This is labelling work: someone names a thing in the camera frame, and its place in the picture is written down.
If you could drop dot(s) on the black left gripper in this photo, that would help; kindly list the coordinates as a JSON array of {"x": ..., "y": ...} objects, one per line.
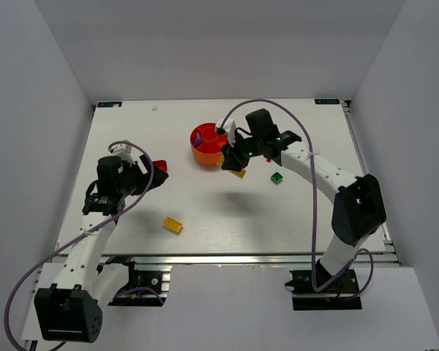
[{"x": 145, "y": 172}]

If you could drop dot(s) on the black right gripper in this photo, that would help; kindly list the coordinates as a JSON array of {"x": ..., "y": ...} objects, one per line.
[{"x": 233, "y": 156}]

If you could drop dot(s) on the red rounded lego brick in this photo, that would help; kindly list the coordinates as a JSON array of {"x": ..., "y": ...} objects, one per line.
[{"x": 161, "y": 165}]

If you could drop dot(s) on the long yellow lego plate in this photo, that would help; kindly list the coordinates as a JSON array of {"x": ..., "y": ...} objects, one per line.
[{"x": 239, "y": 174}]

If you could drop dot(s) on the purple butterfly lego brick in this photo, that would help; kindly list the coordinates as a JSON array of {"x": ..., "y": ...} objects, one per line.
[{"x": 197, "y": 141}]

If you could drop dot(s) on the yellow 2x3 lego brick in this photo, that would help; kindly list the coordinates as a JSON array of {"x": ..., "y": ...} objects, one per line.
[{"x": 172, "y": 225}]

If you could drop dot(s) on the green square lego brick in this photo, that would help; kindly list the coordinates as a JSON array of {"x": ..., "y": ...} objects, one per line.
[{"x": 276, "y": 178}]

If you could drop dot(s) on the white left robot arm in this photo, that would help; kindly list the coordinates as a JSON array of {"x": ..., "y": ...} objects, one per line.
[{"x": 70, "y": 309}]

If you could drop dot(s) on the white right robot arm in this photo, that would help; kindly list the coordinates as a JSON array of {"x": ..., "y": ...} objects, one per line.
[{"x": 358, "y": 207}]

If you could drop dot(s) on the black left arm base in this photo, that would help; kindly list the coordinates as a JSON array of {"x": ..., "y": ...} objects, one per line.
[{"x": 142, "y": 288}]

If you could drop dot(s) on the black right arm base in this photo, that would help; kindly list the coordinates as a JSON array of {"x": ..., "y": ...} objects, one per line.
[{"x": 335, "y": 297}]

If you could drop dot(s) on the orange round divided container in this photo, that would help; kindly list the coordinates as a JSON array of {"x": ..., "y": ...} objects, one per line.
[{"x": 209, "y": 151}]

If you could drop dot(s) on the blue label top left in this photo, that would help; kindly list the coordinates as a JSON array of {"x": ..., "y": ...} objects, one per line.
[{"x": 109, "y": 104}]

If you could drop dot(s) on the blue label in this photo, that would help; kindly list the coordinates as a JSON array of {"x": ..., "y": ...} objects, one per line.
[
  {"x": 326, "y": 101},
  {"x": 109, "y": 104}
]

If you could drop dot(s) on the blue label top right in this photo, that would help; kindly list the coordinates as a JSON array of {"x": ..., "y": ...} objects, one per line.
[{"x": 326, "y": 101}]

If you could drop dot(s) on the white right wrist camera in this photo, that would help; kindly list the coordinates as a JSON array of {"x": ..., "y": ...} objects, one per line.
[{"x": 226, "y": 126}]

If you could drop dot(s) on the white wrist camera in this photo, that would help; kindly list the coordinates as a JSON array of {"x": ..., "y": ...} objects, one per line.
[
  {"x": 122, "y": 150},
  {"x": 226, "y": 126}
]

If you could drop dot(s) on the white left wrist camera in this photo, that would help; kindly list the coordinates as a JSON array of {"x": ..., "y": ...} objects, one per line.
[{"x": 122, "y": 150}]

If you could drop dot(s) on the aluminium front table rail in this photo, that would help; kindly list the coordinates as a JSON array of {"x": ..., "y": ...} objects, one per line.
[{"x": 382, "y": 258}]

